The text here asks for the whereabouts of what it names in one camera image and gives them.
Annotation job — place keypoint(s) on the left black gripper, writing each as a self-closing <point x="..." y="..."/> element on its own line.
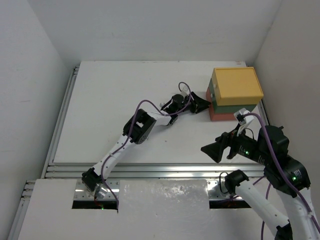
<point x="191" y="102"/>

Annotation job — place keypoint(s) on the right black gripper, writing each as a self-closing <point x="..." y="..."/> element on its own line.
<point x="215" y="149"/>

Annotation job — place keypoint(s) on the red bottom drawer box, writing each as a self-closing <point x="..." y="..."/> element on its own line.
<point x="229" y="116"/>

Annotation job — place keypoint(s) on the green drawer box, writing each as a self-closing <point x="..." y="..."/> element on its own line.
<point x="224" y="109"/>

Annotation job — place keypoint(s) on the yellow top drawer box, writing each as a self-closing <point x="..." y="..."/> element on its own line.
<point x="236" y="86"/>

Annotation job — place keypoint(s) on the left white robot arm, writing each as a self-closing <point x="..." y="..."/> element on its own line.
<point x="137" y="130"/>

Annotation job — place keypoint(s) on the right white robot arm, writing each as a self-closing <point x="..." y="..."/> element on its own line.
<point x="286" y="208"/>

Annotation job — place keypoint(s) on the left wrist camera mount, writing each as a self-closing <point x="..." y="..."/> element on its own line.
<point x="185" y="91"/>

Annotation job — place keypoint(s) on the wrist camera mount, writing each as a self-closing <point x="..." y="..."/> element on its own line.
<point x="244" y="118"/>
<point x="185" y="91"/>

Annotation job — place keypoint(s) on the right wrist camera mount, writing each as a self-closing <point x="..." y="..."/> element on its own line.
<point x="244" y="118"/>

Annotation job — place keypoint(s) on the aluminium front rail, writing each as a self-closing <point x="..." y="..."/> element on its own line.
<point x="157" y="171"/>

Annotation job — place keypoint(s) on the left aluminium side rail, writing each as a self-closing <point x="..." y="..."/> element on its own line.
<point x="60" y="121"/>

